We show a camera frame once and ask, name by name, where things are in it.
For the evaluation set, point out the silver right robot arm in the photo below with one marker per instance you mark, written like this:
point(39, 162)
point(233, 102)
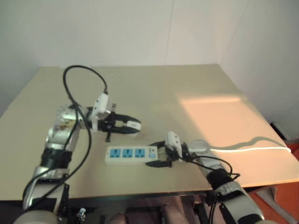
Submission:
point(233, 191)

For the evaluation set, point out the white charger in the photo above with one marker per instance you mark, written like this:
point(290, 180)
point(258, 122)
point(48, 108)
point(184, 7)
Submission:
point(134, 125)

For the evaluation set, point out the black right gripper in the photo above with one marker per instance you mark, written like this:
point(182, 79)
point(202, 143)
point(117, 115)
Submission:
point(172, 156)

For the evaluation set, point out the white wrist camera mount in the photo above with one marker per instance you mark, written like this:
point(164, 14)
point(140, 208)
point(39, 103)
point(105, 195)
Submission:
point(174, 140)
point(101, 106)

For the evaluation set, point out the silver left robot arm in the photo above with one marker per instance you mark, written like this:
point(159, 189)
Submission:
point(60, 130)

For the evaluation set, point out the dark rounded brown shape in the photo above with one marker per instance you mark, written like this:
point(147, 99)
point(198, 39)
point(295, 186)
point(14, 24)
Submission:
point(119, 219)

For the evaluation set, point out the white power strip blue sockets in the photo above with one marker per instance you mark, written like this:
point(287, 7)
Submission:
point(127, 155)

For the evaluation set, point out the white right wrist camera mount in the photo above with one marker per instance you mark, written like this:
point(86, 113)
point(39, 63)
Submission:
point(174, 140)

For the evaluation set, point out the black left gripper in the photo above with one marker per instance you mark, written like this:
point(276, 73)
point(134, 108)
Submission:
point(108, 124)

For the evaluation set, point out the black bracket under table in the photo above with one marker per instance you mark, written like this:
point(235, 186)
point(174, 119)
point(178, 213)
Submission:
point(63, 200)

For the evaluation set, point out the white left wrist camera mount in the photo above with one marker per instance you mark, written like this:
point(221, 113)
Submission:
point(101, 106)

